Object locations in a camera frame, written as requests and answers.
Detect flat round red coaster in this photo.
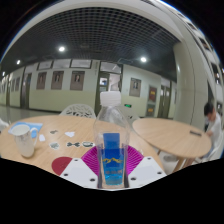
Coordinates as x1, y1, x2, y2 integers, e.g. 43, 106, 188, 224
51, 156, 74, 176

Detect white ceramic mug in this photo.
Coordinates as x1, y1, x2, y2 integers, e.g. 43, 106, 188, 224
8, 123, 39, 159

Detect dark hallway door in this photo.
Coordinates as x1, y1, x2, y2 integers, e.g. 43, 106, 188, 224
20, 73, 33, 109
157, 85, 174, 119

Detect red wall notice board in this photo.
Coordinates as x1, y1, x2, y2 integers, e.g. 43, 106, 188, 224
147, 86, 158, 103

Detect red yellow wall notice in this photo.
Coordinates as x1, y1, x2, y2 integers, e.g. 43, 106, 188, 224
146, 103, 155, 117

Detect blue printed paper sheet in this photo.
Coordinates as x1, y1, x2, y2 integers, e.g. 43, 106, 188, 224
8, 121, 44, 139

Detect round wooden table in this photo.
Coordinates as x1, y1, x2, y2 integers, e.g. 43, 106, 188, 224
132, 117, 213, 173

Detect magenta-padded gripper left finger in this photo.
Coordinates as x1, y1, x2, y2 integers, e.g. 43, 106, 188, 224
59, 145, 101, 189

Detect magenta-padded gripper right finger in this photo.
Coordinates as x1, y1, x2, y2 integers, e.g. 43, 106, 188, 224
125, 145, 168, 189

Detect person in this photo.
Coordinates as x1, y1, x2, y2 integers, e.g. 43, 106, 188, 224
203, 101, 224, 158

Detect framed wall portraits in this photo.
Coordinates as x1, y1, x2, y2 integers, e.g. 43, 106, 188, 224
6, 69, 143, 98

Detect clear blue-labelled water bottle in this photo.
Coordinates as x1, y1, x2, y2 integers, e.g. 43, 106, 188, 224
92, 90, 132, 190

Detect black phone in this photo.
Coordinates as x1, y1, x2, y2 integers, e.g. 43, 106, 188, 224
189, 129, 203, 137

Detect open dark green doorway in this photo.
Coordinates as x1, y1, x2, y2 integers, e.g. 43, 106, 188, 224
94, 71, 123, 116

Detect round ceiling lights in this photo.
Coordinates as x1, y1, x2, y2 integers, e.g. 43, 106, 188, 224
14, 45, 148, 65

